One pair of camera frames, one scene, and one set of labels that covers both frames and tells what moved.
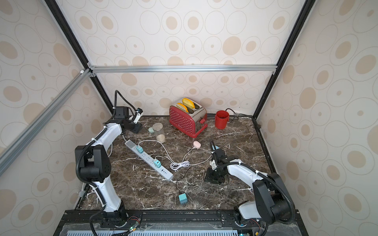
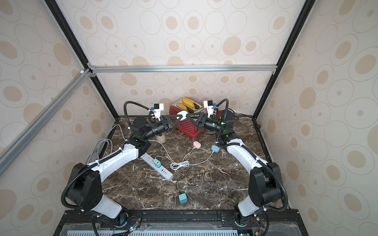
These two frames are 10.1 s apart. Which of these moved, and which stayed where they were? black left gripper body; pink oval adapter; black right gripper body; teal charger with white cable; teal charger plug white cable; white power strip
Moved: black right gripper body; black left gripper body
Stayed: teal charger plug white cable; teal charger with white cable; white power strip; pink oval adapter
